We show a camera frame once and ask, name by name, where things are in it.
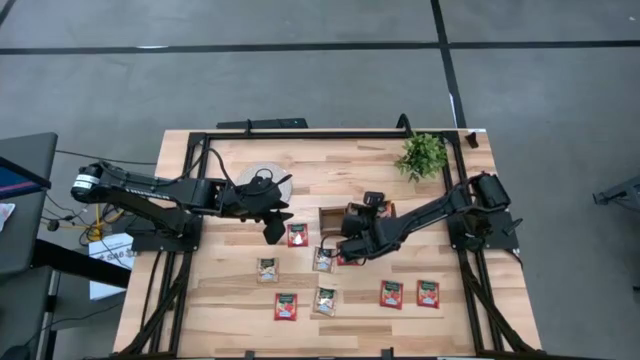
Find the small black clip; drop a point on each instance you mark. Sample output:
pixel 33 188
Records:
pixel 471 140

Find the white printed paper box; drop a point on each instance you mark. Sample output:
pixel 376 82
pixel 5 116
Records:
pixel 115 245

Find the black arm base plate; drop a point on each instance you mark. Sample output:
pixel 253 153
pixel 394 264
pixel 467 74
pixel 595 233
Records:
pixel 507 242
pixel 150 242

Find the grey metal stand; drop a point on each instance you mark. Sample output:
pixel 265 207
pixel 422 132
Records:
pixel 625 192

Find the green plant in white pot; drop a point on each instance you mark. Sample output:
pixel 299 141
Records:
pixel 422 157

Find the white paper sheet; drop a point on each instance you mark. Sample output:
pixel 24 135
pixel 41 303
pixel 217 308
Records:
pixel 5 217

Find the black bar-shaped device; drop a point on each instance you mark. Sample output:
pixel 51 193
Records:
pixel 270 123

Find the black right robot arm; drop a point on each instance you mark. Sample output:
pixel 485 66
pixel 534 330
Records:
pixel 435 212

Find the black arched bracket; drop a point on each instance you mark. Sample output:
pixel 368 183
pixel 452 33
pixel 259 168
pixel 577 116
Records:
pixel 403 116

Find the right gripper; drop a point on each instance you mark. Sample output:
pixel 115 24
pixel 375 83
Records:
pixel 365 240

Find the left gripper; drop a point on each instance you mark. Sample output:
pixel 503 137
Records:
pixel 250 200

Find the grey desk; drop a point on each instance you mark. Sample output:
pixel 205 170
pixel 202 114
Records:
pixel 25 235

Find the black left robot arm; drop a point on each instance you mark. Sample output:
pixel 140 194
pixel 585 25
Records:
pixel 165 192

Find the red tea packet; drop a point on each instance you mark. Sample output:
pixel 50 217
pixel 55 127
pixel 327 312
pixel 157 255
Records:
pixel 391 295
pixel 298 236
pixel 285 306
pixel 348 262
pixel 428 294

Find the beige tea packet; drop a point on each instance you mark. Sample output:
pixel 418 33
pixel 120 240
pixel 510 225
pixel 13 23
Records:
pixel 323 261
pixel 268 270
pixel 325 301

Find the grey round plate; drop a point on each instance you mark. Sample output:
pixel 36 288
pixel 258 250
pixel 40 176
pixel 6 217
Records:
pixel 245 172

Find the black frame bracket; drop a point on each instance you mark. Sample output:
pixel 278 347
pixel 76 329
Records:
pixel 387 354
pixel 249 355

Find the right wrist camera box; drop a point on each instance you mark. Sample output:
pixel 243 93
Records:
pixel 374 198

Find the wooden tea organizer box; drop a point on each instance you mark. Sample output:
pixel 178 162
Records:
pixel 331 220

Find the screen with blue picture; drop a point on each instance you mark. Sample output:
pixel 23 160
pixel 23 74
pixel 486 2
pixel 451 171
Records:
pixel 17 182

